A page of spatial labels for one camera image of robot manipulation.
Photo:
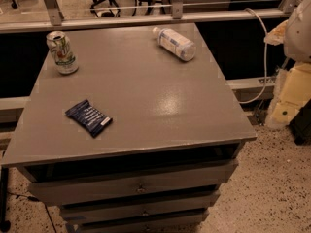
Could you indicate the top grey drawer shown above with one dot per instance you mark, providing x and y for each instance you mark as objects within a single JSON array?
[{"x": 124, "y": 185}]

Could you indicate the metal railing frame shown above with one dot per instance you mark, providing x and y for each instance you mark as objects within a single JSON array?
[{"x": 44, "y": 15}]

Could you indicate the grey drawer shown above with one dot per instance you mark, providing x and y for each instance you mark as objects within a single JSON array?
[
  {"x": 124, "y": 185},
  {"x": 141, "y": 208},
  {"x": 148, "y": 224}
]

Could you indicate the grey drawer cabinet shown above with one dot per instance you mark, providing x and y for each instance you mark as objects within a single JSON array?
[{"x": 165, "y": 113}]

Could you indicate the dark blue snack packet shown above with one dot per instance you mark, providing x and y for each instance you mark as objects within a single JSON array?
[{"x": 92, "y": 120}]

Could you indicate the bottom grey drawer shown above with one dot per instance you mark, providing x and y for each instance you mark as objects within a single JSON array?
[{"x": 148, "y": 224}]

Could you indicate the green white soda can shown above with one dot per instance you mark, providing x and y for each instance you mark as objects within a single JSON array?
[{"x": 59, "y": 45}]

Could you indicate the middle grey drawer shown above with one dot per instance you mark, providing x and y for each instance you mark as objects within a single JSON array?
[{"x": 141, "y": 208}]

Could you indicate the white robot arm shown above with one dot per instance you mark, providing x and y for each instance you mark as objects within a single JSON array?
[{"x": 291, "y": 103}]

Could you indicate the clear blue plastic bottle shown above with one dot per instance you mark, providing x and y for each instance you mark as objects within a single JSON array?
[{"x": 176, "y": 43}]

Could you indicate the black stand leg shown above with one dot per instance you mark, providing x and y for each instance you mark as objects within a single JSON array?
[{"x": 4, "y": 224}]

